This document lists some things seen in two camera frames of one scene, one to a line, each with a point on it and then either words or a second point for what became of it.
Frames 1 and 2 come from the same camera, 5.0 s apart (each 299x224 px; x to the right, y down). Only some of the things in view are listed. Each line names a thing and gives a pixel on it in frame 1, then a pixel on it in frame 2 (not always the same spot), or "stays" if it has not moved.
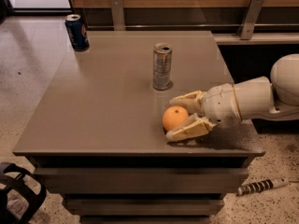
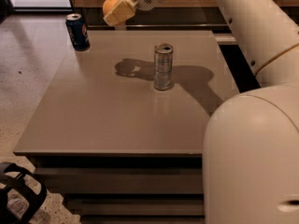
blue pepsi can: (78, 33) stays
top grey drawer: (143, 180) stays
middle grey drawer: (145, 206) stays
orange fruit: (173, 116) to (108, 4)
